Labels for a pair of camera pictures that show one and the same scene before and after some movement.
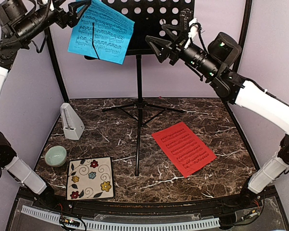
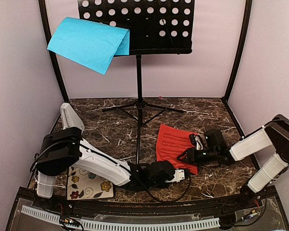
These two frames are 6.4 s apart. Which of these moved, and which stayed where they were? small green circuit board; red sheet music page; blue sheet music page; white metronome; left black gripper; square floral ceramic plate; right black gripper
Moved: right black gripper; left black gripper; red sheet music page; blue sheet music page
Stayed: small green circuit board; square floral ceramic plate; white metronome
